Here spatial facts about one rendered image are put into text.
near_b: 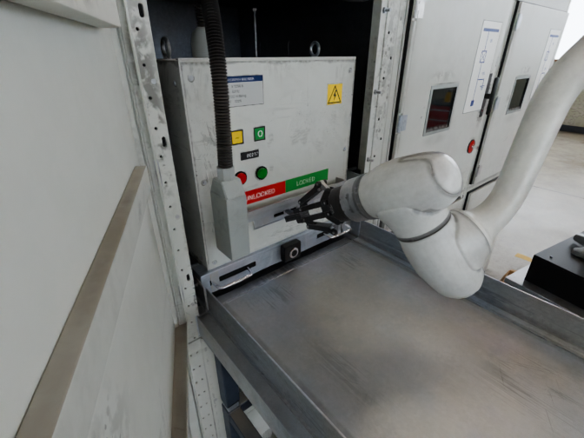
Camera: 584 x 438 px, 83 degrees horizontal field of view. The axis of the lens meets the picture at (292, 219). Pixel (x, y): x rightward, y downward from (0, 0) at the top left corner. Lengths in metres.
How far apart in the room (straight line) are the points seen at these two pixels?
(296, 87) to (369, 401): 0.68
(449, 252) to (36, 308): 0.55
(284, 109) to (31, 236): 0.66
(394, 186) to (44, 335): 0.47
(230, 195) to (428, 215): 0.36
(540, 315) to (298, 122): 0.71
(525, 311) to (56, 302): 0.89
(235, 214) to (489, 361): 0.59
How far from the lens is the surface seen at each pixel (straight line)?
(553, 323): 0.95
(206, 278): 0.83
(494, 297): 0.96
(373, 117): 1.01
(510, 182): 0.70
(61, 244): 0.28
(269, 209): 0.81
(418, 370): 0.75
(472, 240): 0.63
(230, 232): 0.68
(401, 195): 0.55
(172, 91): 0.74
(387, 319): 0.83
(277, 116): 0.81
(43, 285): 0.25
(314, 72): 0.88
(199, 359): 0.93
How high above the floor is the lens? 1.40
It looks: 27 degrees down
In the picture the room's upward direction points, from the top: straight up
